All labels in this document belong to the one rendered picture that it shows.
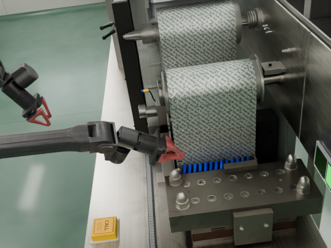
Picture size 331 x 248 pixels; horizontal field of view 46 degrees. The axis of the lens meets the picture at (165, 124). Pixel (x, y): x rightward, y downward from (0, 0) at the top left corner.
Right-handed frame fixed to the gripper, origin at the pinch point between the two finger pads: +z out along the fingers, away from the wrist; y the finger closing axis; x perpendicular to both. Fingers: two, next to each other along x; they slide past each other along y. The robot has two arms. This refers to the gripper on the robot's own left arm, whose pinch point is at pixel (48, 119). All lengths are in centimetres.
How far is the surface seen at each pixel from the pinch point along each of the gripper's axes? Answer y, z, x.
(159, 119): -32, 9, -38
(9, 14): 541, 25, 156
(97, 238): -49, 18, -5
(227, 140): -41, 23, -51
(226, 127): -41, 18, -53
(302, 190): -61, 34, -60
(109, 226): -47, 19, -9
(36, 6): 535, 41, 112
